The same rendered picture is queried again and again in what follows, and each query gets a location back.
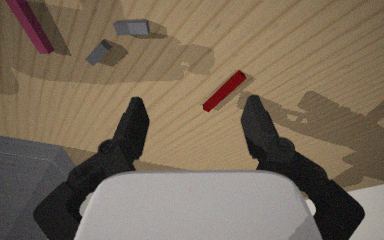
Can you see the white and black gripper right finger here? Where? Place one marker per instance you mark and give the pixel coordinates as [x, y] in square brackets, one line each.
[337, 214]

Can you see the grey rod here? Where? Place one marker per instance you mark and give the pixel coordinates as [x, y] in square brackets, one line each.
[101, 49]
[132, 27]

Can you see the pink rod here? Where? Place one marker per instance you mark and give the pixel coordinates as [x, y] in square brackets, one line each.
[30, 24]

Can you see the dark red rod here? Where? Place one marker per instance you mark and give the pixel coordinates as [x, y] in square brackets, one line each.
[224, 91]

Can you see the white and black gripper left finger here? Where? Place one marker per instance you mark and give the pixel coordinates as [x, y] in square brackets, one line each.
[58, 214]

